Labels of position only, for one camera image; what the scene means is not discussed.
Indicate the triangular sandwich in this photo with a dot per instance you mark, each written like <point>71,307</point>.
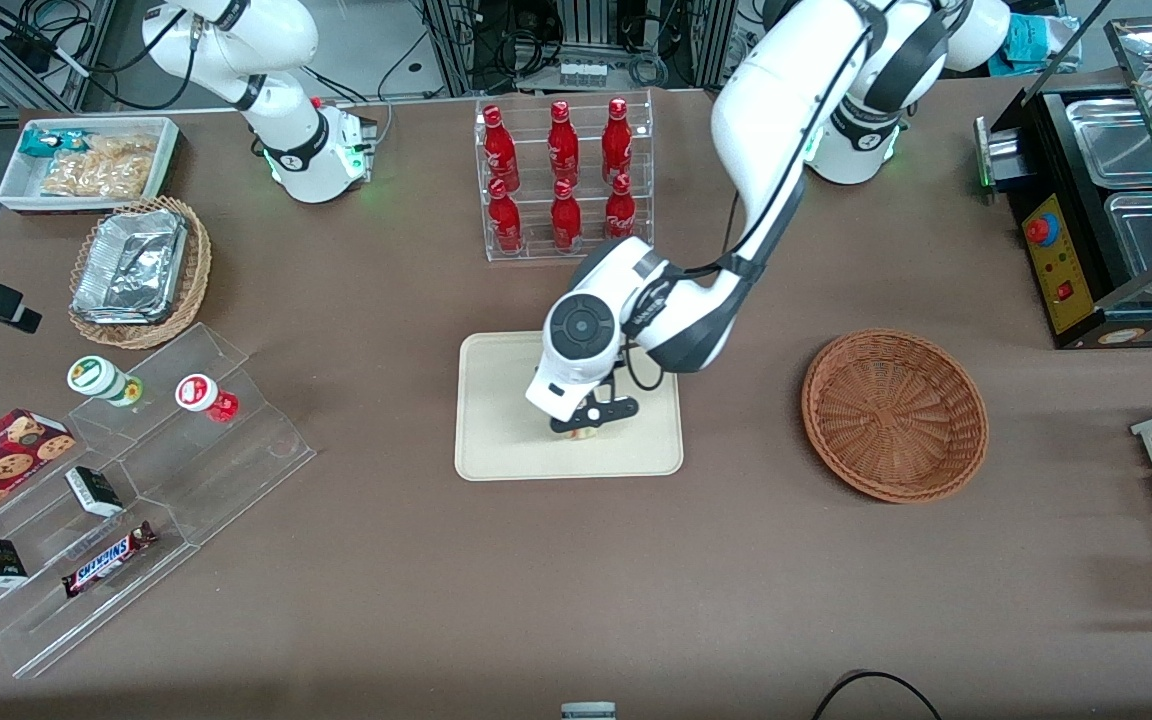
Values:
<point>584,434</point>

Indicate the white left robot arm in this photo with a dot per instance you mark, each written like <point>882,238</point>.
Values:
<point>766,120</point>

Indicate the beige plastic tray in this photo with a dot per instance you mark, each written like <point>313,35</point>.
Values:
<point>496,430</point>

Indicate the brown wicker basket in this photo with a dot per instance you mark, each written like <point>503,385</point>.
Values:
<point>894,415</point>

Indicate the light wicker basket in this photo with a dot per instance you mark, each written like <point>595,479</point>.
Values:
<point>194,270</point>

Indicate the clear acrylic bottle rack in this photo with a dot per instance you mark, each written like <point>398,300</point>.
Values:
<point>568,250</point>

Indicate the red cola bottle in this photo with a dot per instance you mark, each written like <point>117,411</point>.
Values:
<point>617,140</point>
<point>499,148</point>
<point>565,218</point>
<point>620,210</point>
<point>505,218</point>
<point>563,142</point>

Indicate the small grey device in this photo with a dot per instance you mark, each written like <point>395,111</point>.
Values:
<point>588,711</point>

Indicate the white power strip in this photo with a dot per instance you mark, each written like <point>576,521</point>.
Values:
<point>583,73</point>

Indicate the clear acrylic step display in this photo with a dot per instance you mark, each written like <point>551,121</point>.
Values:
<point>226,470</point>

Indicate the red lid yogurt cup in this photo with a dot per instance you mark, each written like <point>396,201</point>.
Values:
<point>201,394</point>

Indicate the stacked aluminium foil containers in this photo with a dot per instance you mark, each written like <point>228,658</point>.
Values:
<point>131,265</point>

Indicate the green lid yogurt cup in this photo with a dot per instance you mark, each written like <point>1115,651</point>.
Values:
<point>96,377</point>

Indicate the Snickers chocolate bar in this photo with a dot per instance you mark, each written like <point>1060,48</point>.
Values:
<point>108,560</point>

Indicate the black food warmer cabinet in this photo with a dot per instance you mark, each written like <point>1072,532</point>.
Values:
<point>1056,270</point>

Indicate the clear bag of crackers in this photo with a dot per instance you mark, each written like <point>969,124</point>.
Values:
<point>106,168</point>

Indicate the teal plastic bag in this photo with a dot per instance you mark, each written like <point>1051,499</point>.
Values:
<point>1041,42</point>

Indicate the teal snack packet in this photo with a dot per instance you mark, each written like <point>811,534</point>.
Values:
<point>48,143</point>

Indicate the white rectangular snack bin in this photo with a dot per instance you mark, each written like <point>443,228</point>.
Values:
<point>16,190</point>

